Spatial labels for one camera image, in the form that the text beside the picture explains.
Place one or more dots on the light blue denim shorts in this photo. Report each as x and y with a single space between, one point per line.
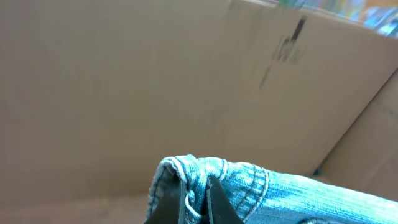
259 195

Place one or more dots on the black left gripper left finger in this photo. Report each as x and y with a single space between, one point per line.
171 207

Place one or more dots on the brown cardboard box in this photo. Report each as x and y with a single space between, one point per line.
95 93

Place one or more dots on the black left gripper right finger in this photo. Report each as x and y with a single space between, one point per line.
218 207

